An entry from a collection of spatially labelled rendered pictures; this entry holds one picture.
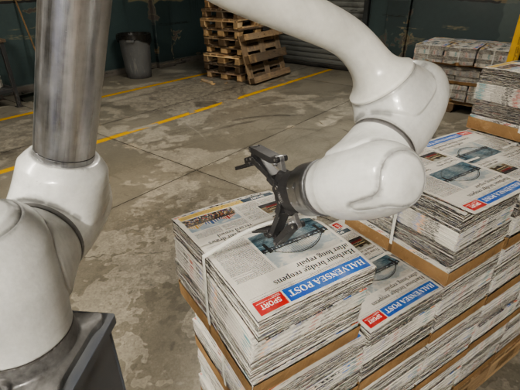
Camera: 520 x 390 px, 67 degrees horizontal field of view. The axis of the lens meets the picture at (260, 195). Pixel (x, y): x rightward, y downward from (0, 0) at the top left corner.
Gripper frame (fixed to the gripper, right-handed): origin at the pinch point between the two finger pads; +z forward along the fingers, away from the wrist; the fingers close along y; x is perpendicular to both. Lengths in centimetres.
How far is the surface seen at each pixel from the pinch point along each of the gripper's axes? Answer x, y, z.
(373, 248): 45, 27, 16
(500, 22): 628, -130, 260
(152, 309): -2, 53, 143
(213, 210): -3.3, 1.5, 15.0
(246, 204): 5.1, 2.3, 13.5
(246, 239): -3.0, 8.4, 1.4
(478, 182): 65, 13, -8
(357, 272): 10.1, 18.8, -15.5
